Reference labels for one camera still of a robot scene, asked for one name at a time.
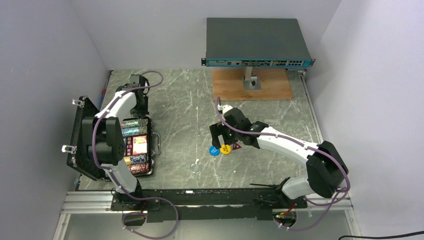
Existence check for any black power cable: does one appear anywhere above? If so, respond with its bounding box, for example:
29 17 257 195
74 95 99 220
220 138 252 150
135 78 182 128
337 231 424 240

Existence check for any blue small blind button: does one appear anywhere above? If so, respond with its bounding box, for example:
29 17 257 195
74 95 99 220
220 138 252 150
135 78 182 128
209 146 221 156

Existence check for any clear dealer button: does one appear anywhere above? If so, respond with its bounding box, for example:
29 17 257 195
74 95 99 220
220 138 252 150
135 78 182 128
189 163 202 174

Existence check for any blue grey chip row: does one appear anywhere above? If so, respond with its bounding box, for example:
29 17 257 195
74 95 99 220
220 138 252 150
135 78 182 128
121 127 148 137

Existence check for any green purple chip row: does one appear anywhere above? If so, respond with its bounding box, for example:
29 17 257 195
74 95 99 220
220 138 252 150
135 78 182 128
121 118 149 129

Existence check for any yellow blue chip row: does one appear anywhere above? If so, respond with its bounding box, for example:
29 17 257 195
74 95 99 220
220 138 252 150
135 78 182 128
123 154 149 166

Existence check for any yellow big blind button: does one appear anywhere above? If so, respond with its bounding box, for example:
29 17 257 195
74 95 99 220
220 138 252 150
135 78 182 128
220 144 232 155

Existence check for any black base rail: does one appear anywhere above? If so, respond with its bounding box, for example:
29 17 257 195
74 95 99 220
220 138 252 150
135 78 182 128
110 183 307 223

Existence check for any wooden board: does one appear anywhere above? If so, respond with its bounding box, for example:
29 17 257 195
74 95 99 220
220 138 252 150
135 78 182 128
212 68 294 101

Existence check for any black aluminium poker case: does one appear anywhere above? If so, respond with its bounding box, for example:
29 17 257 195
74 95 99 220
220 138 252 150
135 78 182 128
62 96 156 181

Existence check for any red playing card deck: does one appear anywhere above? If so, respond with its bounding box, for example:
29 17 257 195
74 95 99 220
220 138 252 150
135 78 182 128
132 135 148 156

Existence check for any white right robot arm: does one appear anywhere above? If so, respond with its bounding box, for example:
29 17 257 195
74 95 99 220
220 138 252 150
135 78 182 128
209 105 351 208

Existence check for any aluminium frame extrusion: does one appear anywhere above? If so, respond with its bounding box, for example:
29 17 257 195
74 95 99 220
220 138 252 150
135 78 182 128
53 190 113 240

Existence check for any grey metal stand bracket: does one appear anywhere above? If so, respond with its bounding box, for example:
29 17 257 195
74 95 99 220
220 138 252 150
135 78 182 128
242 66 262 91

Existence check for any teal network switch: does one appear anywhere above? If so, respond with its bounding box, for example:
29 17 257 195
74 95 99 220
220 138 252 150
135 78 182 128
201 17 315 69

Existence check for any red triangular all-in marker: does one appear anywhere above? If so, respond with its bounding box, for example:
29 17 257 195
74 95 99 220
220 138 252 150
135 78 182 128
231 143 242 151

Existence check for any red chip row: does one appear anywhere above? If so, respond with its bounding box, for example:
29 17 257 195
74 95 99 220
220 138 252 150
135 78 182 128
128 163 151 175

